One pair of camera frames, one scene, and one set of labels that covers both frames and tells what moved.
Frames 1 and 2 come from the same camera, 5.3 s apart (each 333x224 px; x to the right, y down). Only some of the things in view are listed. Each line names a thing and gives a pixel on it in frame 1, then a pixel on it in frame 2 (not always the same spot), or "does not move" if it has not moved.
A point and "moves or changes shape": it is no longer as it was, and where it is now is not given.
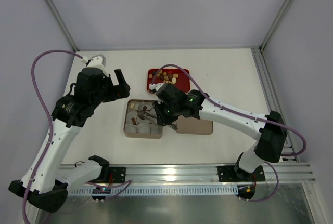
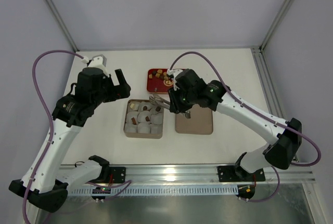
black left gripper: [114, 90] does not move
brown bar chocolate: [133, 120] does not move
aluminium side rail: [272, 97] does not move
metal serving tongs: [153, 118] moves or changes shape
